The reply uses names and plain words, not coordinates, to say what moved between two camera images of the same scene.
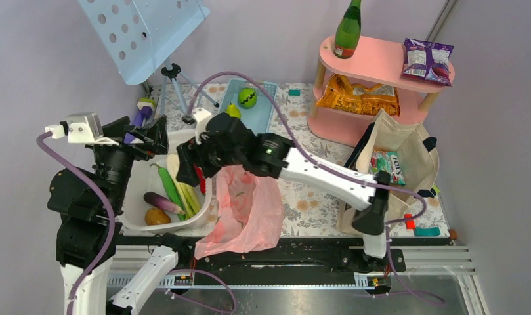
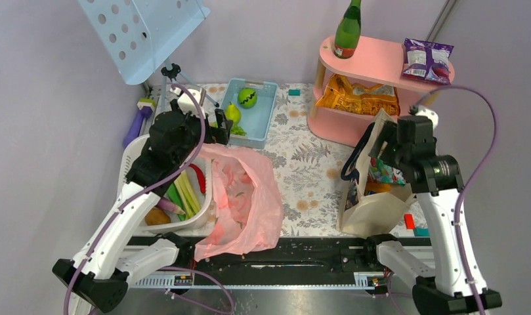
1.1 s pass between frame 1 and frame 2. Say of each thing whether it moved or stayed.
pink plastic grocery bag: stayed
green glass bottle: stayed
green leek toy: stayed
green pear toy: stayed
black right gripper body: moved
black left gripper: moved
